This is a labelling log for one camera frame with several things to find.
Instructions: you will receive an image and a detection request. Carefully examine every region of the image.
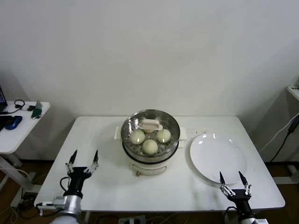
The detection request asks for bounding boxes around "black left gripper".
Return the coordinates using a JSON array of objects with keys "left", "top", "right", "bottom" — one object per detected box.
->
[{"left": 64, "top": 149, "right": 100, "bottom": 196}]

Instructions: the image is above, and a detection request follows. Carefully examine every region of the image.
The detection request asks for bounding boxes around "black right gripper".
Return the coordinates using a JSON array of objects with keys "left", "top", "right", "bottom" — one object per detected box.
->
[{"left": 219, "top": 171, "right": 254, "bottom": 217}]

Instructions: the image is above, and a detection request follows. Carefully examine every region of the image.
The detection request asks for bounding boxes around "white steamed baozi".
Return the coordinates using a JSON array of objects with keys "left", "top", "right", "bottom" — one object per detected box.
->
[
  {"left": 156, "top": 129, "right": 171, "bottom": 143},
  {"left": 142, "top": 139, "right": 159, "bottom": 156},
  {"left": 142, "top": 121, "right": 157, "bottom": 134},
  {"left": 129, "top": 130, "right": 145, "bottom": 145}
]

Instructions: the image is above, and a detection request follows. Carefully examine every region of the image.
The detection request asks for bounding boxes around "round glass pot lid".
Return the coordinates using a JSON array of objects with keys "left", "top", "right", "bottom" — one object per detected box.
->
[{"left": 121, "top": 108, "right": 182, "bottom": 156}]

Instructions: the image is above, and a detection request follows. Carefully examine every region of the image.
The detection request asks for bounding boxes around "stainless steel steamer basket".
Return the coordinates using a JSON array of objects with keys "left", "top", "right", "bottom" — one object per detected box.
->
[{"left": 114, "top": 109, "right": 188, "bottom": 157}]

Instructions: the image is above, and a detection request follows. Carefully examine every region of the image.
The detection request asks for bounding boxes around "white round plate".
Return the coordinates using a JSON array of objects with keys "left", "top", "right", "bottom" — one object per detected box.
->
[{"left": 189, "top": 133, "right": 248, "bottom": 187}]

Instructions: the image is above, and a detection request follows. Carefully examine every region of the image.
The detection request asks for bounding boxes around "white side table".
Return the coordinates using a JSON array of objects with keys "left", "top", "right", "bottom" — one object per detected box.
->
[{"left": 0, "top": 100, "right": 51, "bottom": 194}]

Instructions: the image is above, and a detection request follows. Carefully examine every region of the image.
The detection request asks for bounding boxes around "white electric cooker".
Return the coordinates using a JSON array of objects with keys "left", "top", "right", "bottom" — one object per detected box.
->
[{"left": 121, "top": 139, "right": 185, "bottom": 176}]

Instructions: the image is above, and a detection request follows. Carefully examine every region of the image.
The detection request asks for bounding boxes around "green circuit board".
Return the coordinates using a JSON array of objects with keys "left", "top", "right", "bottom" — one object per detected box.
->
[{"left": 31, "top": 107, "right": 43, "bottom": 119}]

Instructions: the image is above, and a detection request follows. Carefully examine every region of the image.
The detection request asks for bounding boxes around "white floor power strip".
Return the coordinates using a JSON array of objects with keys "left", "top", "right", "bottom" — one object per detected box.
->
[{"left": 118, "top": 215, "right": 147, "bottom": 224}]

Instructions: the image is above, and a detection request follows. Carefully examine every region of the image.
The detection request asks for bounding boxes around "blue computer mouse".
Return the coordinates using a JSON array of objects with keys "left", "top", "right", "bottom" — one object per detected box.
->
[{"left": 5, "top": 115, "right": 23, "bottom": 130}]

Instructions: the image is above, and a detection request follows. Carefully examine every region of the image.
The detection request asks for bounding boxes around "black flat device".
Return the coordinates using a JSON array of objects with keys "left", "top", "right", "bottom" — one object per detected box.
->
[{"left": 0, "top": 115, "right": 12, "bottom": 131}]

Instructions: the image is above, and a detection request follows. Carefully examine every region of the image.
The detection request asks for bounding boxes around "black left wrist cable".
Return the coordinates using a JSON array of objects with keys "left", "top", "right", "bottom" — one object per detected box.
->
[{"left": 60, "top": 176, "right": 71, "bottom": 194}]

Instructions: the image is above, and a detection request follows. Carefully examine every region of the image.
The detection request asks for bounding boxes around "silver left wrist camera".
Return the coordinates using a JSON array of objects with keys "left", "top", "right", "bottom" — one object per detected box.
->
[{"left": 35, "top": 196, "right": 67, "bottom": 216}]

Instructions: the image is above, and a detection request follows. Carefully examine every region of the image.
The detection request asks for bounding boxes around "white floor cable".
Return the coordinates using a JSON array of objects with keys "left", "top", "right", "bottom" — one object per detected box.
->
[{"left": 0, "top": 167, "right": 31, "bottom": 181}]

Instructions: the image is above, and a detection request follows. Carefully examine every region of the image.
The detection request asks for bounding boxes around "black cable with adapter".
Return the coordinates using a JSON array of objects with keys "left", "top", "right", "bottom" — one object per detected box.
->
[{"left": 270, "top": 116, "right": 299, "bottom": 163}]

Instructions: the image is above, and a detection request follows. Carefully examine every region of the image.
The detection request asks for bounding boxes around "white wall cable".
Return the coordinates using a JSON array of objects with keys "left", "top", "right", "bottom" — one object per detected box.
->
[{"left": 260, "top": 114, "right": 299, "bottom": 152}]

